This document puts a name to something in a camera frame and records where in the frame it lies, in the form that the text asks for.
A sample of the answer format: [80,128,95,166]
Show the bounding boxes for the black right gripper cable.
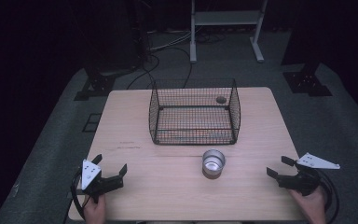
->
[316,169,340,224]

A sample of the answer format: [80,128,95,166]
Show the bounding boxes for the black floor cable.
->
[155,46,194,89]
[126,53,161,91]

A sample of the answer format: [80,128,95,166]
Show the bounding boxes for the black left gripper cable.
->
[70,171,91,220]

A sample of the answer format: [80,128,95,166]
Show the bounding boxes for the person's left hand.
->
[82,193,107,224]

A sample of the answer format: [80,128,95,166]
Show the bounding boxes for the white floor cables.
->
[147,28,200,53]

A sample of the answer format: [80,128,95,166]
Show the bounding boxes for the white metal table frame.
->
[189,0,269,64]

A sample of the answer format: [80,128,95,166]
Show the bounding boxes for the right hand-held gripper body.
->
[276,152,341,198]

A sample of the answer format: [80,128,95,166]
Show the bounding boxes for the black stand with base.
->
[73,0,152,102]
[280,0,334,98]

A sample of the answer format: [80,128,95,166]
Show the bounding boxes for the shiny metal cup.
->
[201,148,227,180]

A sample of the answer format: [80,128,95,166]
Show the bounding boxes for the black wire mesh basket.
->
[148,77,241,147]

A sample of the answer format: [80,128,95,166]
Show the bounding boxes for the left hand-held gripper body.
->
[75,159,125,204]

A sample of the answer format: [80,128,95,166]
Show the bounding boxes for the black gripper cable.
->
[70,171,91,220]
[316,169,340,224]

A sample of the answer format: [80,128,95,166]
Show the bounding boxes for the person's right hand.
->
[288,186,328,224]

